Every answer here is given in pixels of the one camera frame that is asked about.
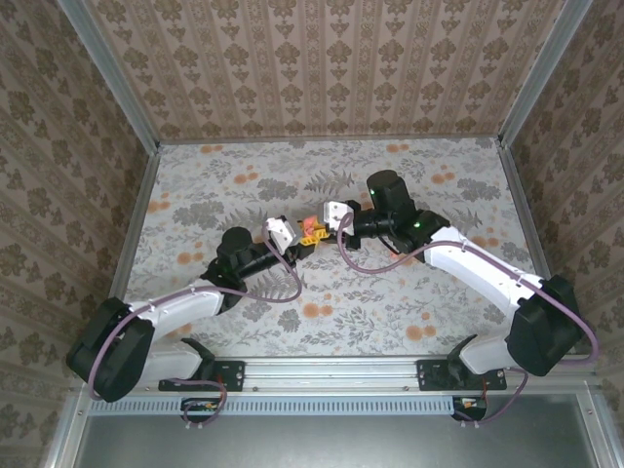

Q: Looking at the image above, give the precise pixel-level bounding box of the black controller board with wires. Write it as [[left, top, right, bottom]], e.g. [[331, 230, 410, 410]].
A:
[[450, 395, 488, 421], [180, 397, 226, 424]]

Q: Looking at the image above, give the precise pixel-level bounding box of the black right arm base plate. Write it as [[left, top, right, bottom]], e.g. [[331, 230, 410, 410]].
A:
[[417, 359, 508, 393]]

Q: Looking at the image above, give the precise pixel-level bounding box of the aluminium mounting rail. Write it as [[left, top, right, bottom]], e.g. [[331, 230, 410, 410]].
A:
[[72, 355, 601, 395]]

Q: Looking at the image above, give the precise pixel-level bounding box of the grey metal sheet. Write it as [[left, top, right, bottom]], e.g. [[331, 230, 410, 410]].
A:
[[72, 413, 602, 468]]

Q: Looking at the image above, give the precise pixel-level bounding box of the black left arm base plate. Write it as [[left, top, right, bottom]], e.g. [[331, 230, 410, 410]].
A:
[[159, 359, 245, 393]]

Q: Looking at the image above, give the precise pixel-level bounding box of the aluminium frame post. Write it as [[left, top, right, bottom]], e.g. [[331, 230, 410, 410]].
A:
[[497, 0, 595, 148], [57, 0, 163, 153]]

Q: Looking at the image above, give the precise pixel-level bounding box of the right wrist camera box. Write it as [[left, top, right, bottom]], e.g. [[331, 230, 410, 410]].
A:
[[319, 199, 356, 234]]

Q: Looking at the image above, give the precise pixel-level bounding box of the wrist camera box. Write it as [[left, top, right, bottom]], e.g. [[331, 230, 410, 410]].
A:
[[264, 216, 299, 251], [319, 199, 356, 234]]

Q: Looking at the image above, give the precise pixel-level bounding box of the aluminium table edge rail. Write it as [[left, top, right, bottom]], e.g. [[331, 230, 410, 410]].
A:
[[495, 140, 577, 355], [91, 145, 163, 358]]

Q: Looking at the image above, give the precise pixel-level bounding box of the grey slotted cable duct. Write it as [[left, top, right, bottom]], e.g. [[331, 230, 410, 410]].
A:
[[90, 395, 488, 415]]

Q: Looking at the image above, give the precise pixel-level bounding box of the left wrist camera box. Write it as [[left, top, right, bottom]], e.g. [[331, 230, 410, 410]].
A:
[[264, 216, 299, 251]]

